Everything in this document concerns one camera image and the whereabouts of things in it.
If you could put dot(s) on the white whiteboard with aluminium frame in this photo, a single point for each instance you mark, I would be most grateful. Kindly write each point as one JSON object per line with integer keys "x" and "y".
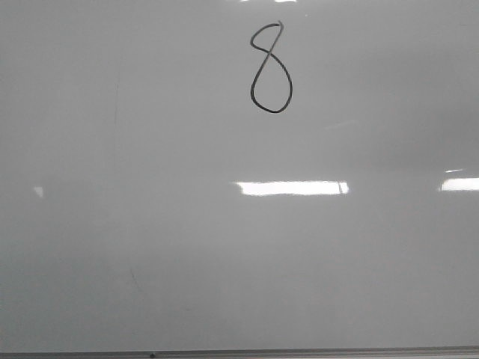
{"x": 188, "y": 175}

